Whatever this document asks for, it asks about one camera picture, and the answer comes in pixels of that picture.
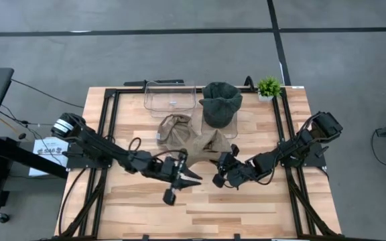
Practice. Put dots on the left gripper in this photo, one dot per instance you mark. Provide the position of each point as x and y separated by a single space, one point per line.
168 169

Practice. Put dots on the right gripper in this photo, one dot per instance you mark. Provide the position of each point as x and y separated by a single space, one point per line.
235 169

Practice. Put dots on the tan cap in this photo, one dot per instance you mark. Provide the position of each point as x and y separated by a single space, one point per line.
174 134
209 144

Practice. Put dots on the dark green cap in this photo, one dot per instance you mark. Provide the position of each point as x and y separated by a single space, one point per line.
220 117
213 92

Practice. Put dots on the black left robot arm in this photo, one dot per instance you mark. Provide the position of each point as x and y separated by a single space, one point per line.
96 147

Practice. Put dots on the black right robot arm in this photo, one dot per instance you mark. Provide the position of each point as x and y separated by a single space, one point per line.
297 147

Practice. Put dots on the narrow clear plastic bin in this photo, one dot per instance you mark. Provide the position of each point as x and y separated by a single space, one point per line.
234 130

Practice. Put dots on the wide clear plastic bin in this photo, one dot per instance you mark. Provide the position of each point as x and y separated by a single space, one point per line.
169 100

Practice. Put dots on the small potted green plant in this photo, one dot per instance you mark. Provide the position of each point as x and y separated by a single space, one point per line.
268 87

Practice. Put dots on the black clamp bar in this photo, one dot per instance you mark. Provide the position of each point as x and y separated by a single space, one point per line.
159 82

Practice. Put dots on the white printed paper sheet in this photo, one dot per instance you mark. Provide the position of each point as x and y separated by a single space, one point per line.
45 157

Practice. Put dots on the small black mouse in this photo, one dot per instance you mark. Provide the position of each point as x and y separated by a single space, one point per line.
22 136

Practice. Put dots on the black caster wheel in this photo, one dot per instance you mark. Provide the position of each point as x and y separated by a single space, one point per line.
2 218

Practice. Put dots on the small black edge bracket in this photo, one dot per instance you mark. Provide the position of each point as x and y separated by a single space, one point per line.
237 237
145 238

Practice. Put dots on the black clamp bracket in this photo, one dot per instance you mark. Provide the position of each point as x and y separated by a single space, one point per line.
249 82

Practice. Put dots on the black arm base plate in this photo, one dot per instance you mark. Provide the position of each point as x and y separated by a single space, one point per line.
89 164
317 160

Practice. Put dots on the black aluminium table frame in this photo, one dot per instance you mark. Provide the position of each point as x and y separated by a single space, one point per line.
132 90

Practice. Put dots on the black desk leg frame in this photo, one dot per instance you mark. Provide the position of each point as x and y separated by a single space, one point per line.
18 152

